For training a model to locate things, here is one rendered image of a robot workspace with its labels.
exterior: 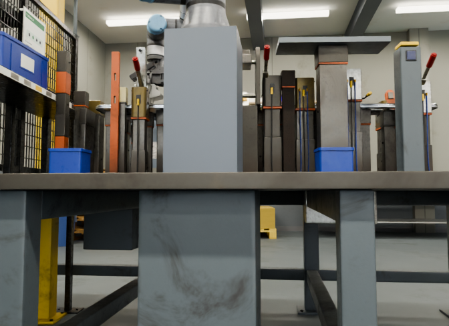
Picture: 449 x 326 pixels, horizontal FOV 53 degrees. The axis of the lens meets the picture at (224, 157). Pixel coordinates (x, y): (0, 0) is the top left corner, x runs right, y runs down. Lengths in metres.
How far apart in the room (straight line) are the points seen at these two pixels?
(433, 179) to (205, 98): 0.59
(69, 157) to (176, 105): 0.42
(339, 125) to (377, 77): 6.55
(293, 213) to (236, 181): 6.64
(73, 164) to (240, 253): 0.62
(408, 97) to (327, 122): 0.28
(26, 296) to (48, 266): 1.24
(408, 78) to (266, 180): 0.77
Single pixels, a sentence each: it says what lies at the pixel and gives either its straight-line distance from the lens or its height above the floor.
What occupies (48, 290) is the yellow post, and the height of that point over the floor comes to 0.15.
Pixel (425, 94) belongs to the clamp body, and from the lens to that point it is 1.82.
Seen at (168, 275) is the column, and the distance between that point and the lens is 1.17.
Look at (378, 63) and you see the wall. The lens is 8.14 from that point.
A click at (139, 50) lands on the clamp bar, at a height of 1.20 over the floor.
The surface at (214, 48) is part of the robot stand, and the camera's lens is 1.24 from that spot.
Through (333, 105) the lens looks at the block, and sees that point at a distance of 1.55.
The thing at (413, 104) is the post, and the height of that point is 0.94.
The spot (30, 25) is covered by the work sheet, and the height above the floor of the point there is 1.39.
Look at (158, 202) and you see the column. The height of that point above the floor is 0.63.
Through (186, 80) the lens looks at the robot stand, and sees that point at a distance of 1.23.
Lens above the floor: 0.65
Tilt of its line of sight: 4 degrees up
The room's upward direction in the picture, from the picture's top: straight up
